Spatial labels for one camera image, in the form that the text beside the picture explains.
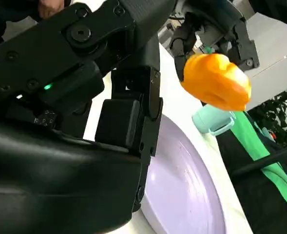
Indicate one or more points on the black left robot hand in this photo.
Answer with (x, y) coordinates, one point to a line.
(245, 48)

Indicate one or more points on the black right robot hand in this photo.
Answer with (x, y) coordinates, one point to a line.
(48, 158)

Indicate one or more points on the orange and white bread roll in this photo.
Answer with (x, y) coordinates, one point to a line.
(216, 80)

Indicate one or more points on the green potted plant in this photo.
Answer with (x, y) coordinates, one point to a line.
(277, 117)

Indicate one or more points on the pale green mug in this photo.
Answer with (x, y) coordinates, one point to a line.
(206, 117)

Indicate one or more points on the green cloth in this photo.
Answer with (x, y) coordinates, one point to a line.
(250, 136)

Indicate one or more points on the black pole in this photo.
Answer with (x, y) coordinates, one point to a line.
(267, 161)

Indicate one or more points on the lilac plate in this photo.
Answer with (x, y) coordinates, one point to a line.
(182, 182)

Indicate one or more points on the person's hand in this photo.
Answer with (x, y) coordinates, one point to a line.
(51, 7)

